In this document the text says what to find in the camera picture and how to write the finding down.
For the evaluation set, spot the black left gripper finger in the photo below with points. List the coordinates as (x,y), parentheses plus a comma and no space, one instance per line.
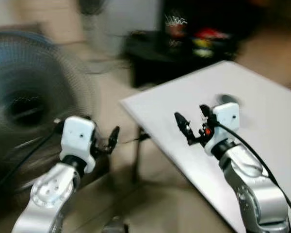
(115,137)
(89,119)

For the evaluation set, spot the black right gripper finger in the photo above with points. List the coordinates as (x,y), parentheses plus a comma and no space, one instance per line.
(184,127)
(205,112)

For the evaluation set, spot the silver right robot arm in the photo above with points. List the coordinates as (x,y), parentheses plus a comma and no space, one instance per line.
(254,194)

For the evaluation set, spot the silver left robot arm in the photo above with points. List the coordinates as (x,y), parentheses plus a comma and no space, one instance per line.
(48,194)

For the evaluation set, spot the small round metal cup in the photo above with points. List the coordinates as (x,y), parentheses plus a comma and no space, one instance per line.
(227,99)

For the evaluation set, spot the white rectangular table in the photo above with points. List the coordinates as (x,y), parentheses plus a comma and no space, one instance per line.
(266,111)

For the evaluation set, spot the black low cabinet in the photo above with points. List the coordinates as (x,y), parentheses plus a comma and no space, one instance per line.
(155,63)

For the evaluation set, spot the large grey floor fan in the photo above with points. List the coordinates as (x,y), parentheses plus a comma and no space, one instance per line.
(29,82)

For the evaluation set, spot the red rounded toy helmet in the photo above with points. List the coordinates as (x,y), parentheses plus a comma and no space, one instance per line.
(211,34)

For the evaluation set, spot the dark bottle with white print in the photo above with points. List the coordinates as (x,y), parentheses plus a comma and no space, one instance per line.
(176,28)

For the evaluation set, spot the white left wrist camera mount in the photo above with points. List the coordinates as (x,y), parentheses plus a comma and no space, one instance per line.
(77,136)

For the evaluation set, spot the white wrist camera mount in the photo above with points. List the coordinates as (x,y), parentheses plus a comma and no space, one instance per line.
(77,136)
(228,119)

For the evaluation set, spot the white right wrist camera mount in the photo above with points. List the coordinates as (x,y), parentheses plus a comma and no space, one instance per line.
(228,119)

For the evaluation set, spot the white pedestal fan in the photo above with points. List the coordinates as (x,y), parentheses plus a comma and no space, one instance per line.
(99,29)

